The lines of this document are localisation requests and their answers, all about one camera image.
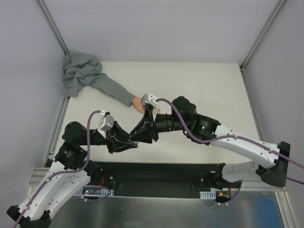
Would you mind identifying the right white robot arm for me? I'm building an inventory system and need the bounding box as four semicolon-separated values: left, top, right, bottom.
130;95;291;188

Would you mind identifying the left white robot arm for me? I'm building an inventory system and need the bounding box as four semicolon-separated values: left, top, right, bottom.
7;121;138;228

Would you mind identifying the mannequin hand with nails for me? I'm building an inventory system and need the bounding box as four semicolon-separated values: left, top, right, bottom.
132;97;163;114

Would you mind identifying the grey shirt with sleeve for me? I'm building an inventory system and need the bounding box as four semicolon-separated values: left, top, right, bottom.
62;52;135;106

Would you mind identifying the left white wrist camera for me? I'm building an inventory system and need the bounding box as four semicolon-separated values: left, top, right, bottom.
97;110;114;139

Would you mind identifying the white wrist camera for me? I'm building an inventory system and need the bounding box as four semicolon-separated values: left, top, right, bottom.
141;94;159;120
97;110;114;139

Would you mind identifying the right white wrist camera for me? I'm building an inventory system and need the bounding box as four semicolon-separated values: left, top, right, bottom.
141;94;159;120

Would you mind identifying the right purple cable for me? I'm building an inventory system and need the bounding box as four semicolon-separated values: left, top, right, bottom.
156;97;304;185

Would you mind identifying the purple cable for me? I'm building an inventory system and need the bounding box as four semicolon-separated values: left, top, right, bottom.
9;109;105;228
156;97;304;185

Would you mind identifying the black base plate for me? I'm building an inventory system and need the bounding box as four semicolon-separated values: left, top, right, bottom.
84;161;240;199

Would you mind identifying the left white cable duct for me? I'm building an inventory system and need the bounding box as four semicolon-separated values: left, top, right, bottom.
74;188;114;197

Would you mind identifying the white cable duct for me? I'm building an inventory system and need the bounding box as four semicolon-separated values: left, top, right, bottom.
74;188;114;197
199;190;217;200

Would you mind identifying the right white cable duct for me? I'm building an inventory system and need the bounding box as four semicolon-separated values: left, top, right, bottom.
199;190;217;200

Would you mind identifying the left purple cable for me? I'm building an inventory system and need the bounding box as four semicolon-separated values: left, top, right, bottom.
9;109;105;228

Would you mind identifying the left aluminium frame post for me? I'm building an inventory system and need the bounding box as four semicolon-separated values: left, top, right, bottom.
36;0;69;55

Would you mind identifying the aluminium frame post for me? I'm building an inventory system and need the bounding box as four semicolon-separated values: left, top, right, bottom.
239;0;288;72
36;0;69;55

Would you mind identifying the right aluminium frame post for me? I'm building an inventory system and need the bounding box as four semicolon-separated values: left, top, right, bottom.
239;0;288;72

